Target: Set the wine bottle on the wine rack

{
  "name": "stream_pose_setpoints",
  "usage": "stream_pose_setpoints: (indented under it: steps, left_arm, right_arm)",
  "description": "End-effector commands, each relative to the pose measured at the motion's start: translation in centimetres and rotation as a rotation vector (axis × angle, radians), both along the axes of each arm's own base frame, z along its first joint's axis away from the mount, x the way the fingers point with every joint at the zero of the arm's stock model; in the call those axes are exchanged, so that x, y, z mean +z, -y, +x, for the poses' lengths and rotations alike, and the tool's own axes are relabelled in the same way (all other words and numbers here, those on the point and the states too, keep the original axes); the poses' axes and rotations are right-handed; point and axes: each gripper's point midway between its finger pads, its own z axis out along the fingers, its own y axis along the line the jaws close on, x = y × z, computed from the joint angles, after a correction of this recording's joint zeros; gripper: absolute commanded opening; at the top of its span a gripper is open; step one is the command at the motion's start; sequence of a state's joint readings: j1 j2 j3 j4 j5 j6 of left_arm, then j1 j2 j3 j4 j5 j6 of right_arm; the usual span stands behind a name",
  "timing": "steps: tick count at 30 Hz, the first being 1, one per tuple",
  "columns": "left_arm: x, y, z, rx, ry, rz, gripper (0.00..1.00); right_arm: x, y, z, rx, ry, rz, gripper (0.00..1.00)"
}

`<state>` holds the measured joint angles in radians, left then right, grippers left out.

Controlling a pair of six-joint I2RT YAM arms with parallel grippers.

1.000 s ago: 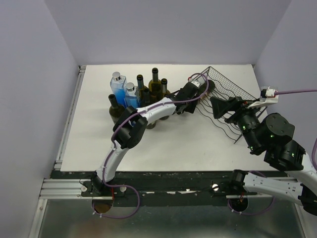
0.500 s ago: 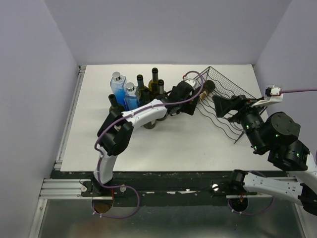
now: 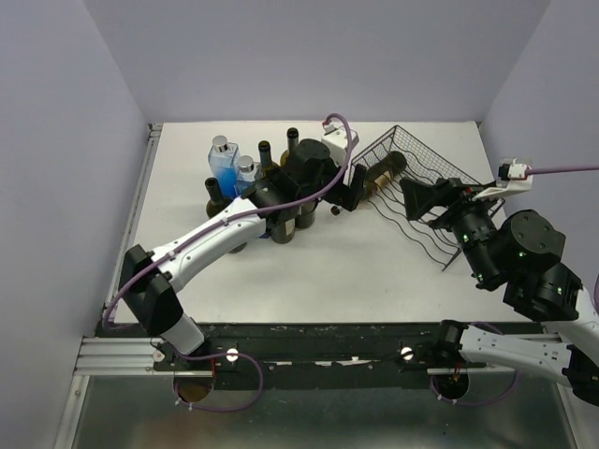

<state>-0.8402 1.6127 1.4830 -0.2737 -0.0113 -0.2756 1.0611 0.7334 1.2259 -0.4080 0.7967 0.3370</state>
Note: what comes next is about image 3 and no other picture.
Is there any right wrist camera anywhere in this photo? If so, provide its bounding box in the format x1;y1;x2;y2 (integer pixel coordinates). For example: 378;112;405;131
474;158;533;201

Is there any rear tall green bottle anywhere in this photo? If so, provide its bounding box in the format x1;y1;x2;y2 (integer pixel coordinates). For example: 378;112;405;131
280;127;300;167

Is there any green bottle grey foil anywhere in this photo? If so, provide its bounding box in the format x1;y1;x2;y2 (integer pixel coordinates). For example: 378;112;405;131
268;167;297;244

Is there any tall blue glass bottle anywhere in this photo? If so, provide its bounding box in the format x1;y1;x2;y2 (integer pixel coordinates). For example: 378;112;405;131
208;135;240;197

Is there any short blue glass bottle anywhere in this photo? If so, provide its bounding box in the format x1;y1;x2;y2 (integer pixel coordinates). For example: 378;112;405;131
235;155;262;196

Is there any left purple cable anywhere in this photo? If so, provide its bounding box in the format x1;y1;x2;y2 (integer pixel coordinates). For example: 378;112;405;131
102;111;352;328

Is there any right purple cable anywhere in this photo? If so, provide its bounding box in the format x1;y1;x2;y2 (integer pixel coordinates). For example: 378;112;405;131
526;164;599;178

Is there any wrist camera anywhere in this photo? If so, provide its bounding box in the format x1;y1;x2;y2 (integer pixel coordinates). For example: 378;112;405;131
321;123;359;166
474;158;533;201

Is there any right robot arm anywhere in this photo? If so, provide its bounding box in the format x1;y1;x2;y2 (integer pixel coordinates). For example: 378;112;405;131
400;178;598;404

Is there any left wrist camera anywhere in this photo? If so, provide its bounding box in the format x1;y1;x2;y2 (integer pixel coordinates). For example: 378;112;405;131
321;123;359;166

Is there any black mounting base plate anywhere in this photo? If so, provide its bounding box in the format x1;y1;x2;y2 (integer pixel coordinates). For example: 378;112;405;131
95;323;482;391

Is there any green wine bottle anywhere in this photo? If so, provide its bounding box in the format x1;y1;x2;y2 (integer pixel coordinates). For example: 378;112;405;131
295;200;317;229
358;151;407;205
203;176;249;253

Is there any black wire wine rack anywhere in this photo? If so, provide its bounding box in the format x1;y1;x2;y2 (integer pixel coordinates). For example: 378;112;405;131
348;125;478;271

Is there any dark green bottle left rear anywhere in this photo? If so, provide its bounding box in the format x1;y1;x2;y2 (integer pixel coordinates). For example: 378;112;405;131
257;140;281;181

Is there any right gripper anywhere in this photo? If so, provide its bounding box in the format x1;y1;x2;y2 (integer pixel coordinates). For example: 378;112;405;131
398;175;503;284

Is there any purple cable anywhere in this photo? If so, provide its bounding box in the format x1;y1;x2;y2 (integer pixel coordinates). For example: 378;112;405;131
102;111;352;328
526;164;599;178

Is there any aluminium rail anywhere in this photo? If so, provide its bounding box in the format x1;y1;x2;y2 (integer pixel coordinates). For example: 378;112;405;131
72;339;160;378

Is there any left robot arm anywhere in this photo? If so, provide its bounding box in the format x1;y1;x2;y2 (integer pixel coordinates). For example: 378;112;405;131
116;138;367;369

